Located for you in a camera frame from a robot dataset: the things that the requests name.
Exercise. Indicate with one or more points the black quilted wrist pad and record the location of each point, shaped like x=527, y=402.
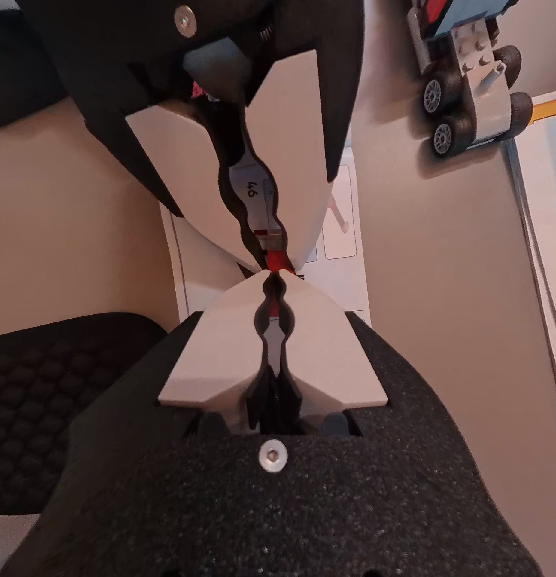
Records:
x=25, y=67
x=57, y=396

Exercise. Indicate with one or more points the black red lego truck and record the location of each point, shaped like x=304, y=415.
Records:
x=480, y=90

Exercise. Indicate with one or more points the yellow mark instruction booklet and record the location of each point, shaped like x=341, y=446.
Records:
x=550, y=108

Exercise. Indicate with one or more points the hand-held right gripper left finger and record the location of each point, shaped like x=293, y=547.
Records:
x=210, y=360

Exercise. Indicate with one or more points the open lego instruction booklet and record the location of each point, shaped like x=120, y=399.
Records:
x=341, y=288

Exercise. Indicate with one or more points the grey red lego assembly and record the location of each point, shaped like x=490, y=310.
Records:
x=278, y=259

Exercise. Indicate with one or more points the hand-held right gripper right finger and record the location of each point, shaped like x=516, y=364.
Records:
x=336, y=360

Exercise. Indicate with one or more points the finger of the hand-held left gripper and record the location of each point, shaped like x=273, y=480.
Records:
x=291, y=135
x=178, y=157

